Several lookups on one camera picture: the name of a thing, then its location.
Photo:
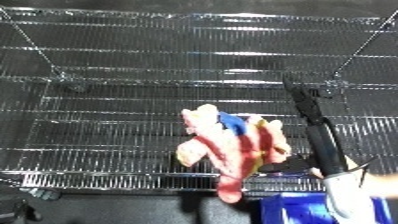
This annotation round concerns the pale right robot arm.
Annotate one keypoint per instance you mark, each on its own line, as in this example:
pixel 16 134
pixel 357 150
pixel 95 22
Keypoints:
pixel 355 200

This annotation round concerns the pink red plush toy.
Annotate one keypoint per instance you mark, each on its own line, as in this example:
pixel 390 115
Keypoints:
pixel 231 150

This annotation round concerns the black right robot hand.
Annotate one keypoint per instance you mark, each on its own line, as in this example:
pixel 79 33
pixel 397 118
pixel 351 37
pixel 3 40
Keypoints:
pixel 320 133

